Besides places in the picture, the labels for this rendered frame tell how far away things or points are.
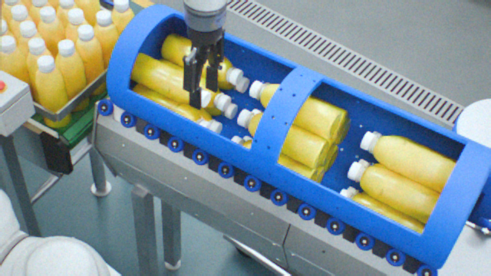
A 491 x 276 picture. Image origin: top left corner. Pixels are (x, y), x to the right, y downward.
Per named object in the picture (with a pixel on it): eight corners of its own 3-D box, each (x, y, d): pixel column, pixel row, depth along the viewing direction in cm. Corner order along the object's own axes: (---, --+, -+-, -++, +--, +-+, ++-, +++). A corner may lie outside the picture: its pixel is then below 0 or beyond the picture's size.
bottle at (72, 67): (71, 116, 182) (60, 62, 168) (57, 101, 186) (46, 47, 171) (95, 105, 186) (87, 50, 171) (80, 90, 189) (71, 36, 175)
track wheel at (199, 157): (208, 149, 166) (211, 148, 167) (191, 146, 167) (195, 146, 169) (206, 166, 166) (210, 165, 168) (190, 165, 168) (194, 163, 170)
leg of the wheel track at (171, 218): (174, 274, 254) (171, 169, 207) (162, 266, 256) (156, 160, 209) (183, 262, 257) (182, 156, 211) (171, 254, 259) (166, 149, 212)
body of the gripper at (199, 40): (209, 37, 139) (208, 70, 145) (230, 17, 144) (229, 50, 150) (178, 24, 141) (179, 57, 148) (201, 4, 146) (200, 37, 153)
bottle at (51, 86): (70, 129, 179) (59, 75, 165) (42, 129, 179) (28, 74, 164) (73, 110, 184) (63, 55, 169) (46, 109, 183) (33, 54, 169)
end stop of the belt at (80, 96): (59, 122, 174) (57, 113, 172) (57, 120, 174) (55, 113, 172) (152, 40, 198) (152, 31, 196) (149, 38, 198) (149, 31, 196)
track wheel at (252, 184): (260, 175, 161) (263, 174, 163) (242, 172, 163) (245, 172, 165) (258, 193, 162) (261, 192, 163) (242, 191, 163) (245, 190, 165)
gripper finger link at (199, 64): (211, 47, 146) (208, 48, 145) (201, 91, 152) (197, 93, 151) (196, 40, 147) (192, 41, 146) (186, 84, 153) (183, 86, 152)
